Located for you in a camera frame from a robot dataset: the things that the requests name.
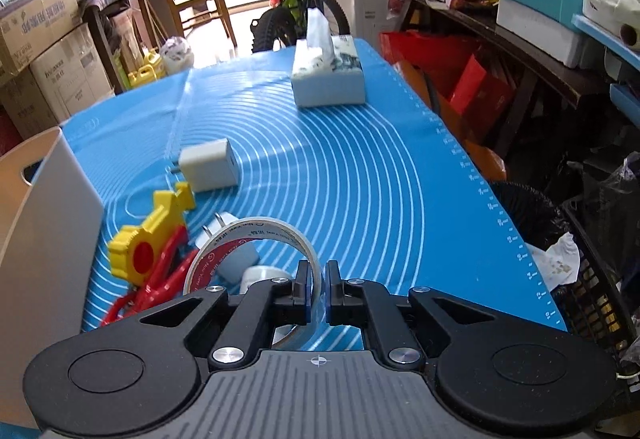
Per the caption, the red toy figure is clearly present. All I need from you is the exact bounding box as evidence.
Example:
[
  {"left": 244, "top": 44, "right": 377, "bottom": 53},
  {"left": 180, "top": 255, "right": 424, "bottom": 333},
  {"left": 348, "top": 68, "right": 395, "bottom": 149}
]
[{"left": 101, "top": 225, "right": 198, "bottom": 326}]

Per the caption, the red box on floor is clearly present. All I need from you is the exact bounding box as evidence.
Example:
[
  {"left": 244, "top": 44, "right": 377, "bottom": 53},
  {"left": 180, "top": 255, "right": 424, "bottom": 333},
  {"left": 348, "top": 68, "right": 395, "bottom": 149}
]
[{"left": 380, "top": 31, "right": 515, "bottom": 152}]

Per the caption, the wooden chair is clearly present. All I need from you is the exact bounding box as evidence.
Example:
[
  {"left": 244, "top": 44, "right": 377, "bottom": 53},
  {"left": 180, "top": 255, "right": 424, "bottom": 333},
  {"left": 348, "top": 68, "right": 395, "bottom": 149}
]
[{"left": 164, "top": 0, "right": 238, "bottom": 48}]

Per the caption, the yellow toy gear wrench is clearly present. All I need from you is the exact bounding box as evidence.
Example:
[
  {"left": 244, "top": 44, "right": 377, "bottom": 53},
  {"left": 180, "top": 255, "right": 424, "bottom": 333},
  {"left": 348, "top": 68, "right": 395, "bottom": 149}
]
[{"left": 107, "top": 181, "right": 196, "bottom": 286}]

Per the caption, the blue silicone baking mat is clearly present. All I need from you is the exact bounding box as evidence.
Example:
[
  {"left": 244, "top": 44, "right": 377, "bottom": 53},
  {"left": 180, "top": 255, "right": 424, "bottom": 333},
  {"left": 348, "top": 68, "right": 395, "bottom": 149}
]
[{"left": 63, "top": 42, "right": 564, "bottom": 331}]

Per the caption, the large stacked cardboard box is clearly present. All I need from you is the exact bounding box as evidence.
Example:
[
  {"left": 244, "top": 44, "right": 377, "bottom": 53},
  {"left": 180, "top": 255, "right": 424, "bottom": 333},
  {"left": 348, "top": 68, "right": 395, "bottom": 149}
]
[{"left": 1, "top": 23, "right": 114, "bottom": 139}]

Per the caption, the clear tape roll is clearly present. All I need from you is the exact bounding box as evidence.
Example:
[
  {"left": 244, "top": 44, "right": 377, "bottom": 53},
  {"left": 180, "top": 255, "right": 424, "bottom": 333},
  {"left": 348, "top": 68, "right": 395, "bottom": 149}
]
[{"left": 183, "top": 212, "right": 323, "bottom": 350}]

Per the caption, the large white charger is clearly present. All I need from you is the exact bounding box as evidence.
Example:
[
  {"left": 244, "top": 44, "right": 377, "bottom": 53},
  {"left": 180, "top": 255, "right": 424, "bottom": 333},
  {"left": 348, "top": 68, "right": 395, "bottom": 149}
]
[{"left": 170, "top": 138, "right": 240, "bottom": 193}]

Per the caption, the yellow oil jug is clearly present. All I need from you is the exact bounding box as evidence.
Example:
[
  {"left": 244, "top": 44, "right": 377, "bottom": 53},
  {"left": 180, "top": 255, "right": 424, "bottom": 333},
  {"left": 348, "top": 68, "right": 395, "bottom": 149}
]
[{"left": 128, "top": 50, "right": 166, "bottom": 88}]

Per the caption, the beige plastic storage bin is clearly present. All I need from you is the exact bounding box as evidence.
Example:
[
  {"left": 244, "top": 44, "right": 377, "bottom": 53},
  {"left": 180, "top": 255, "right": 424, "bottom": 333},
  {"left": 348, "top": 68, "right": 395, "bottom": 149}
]
[{"left": 1, "top": 127, "right": 104, "bottom": 428}]

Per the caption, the open top cardboard box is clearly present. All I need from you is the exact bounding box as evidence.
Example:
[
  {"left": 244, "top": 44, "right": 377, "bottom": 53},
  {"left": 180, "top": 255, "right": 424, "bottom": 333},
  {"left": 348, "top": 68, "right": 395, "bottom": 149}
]
[{"left": 0, "top": 0, "right": 81, "bottom": 76}]

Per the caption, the white tissue box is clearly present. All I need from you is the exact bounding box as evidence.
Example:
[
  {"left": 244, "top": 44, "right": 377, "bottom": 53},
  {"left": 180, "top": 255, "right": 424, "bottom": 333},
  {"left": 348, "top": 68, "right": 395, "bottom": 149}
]
[{"left": 291, "top": 8, "right": 367, "bottom": 109}]

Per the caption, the white pill bottle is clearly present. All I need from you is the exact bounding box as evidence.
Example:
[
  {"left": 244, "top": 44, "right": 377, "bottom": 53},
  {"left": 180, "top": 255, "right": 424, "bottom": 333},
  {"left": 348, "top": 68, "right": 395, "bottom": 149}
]
[{"left": 240, "top": 265, "right": 293, "bottom": 294}]

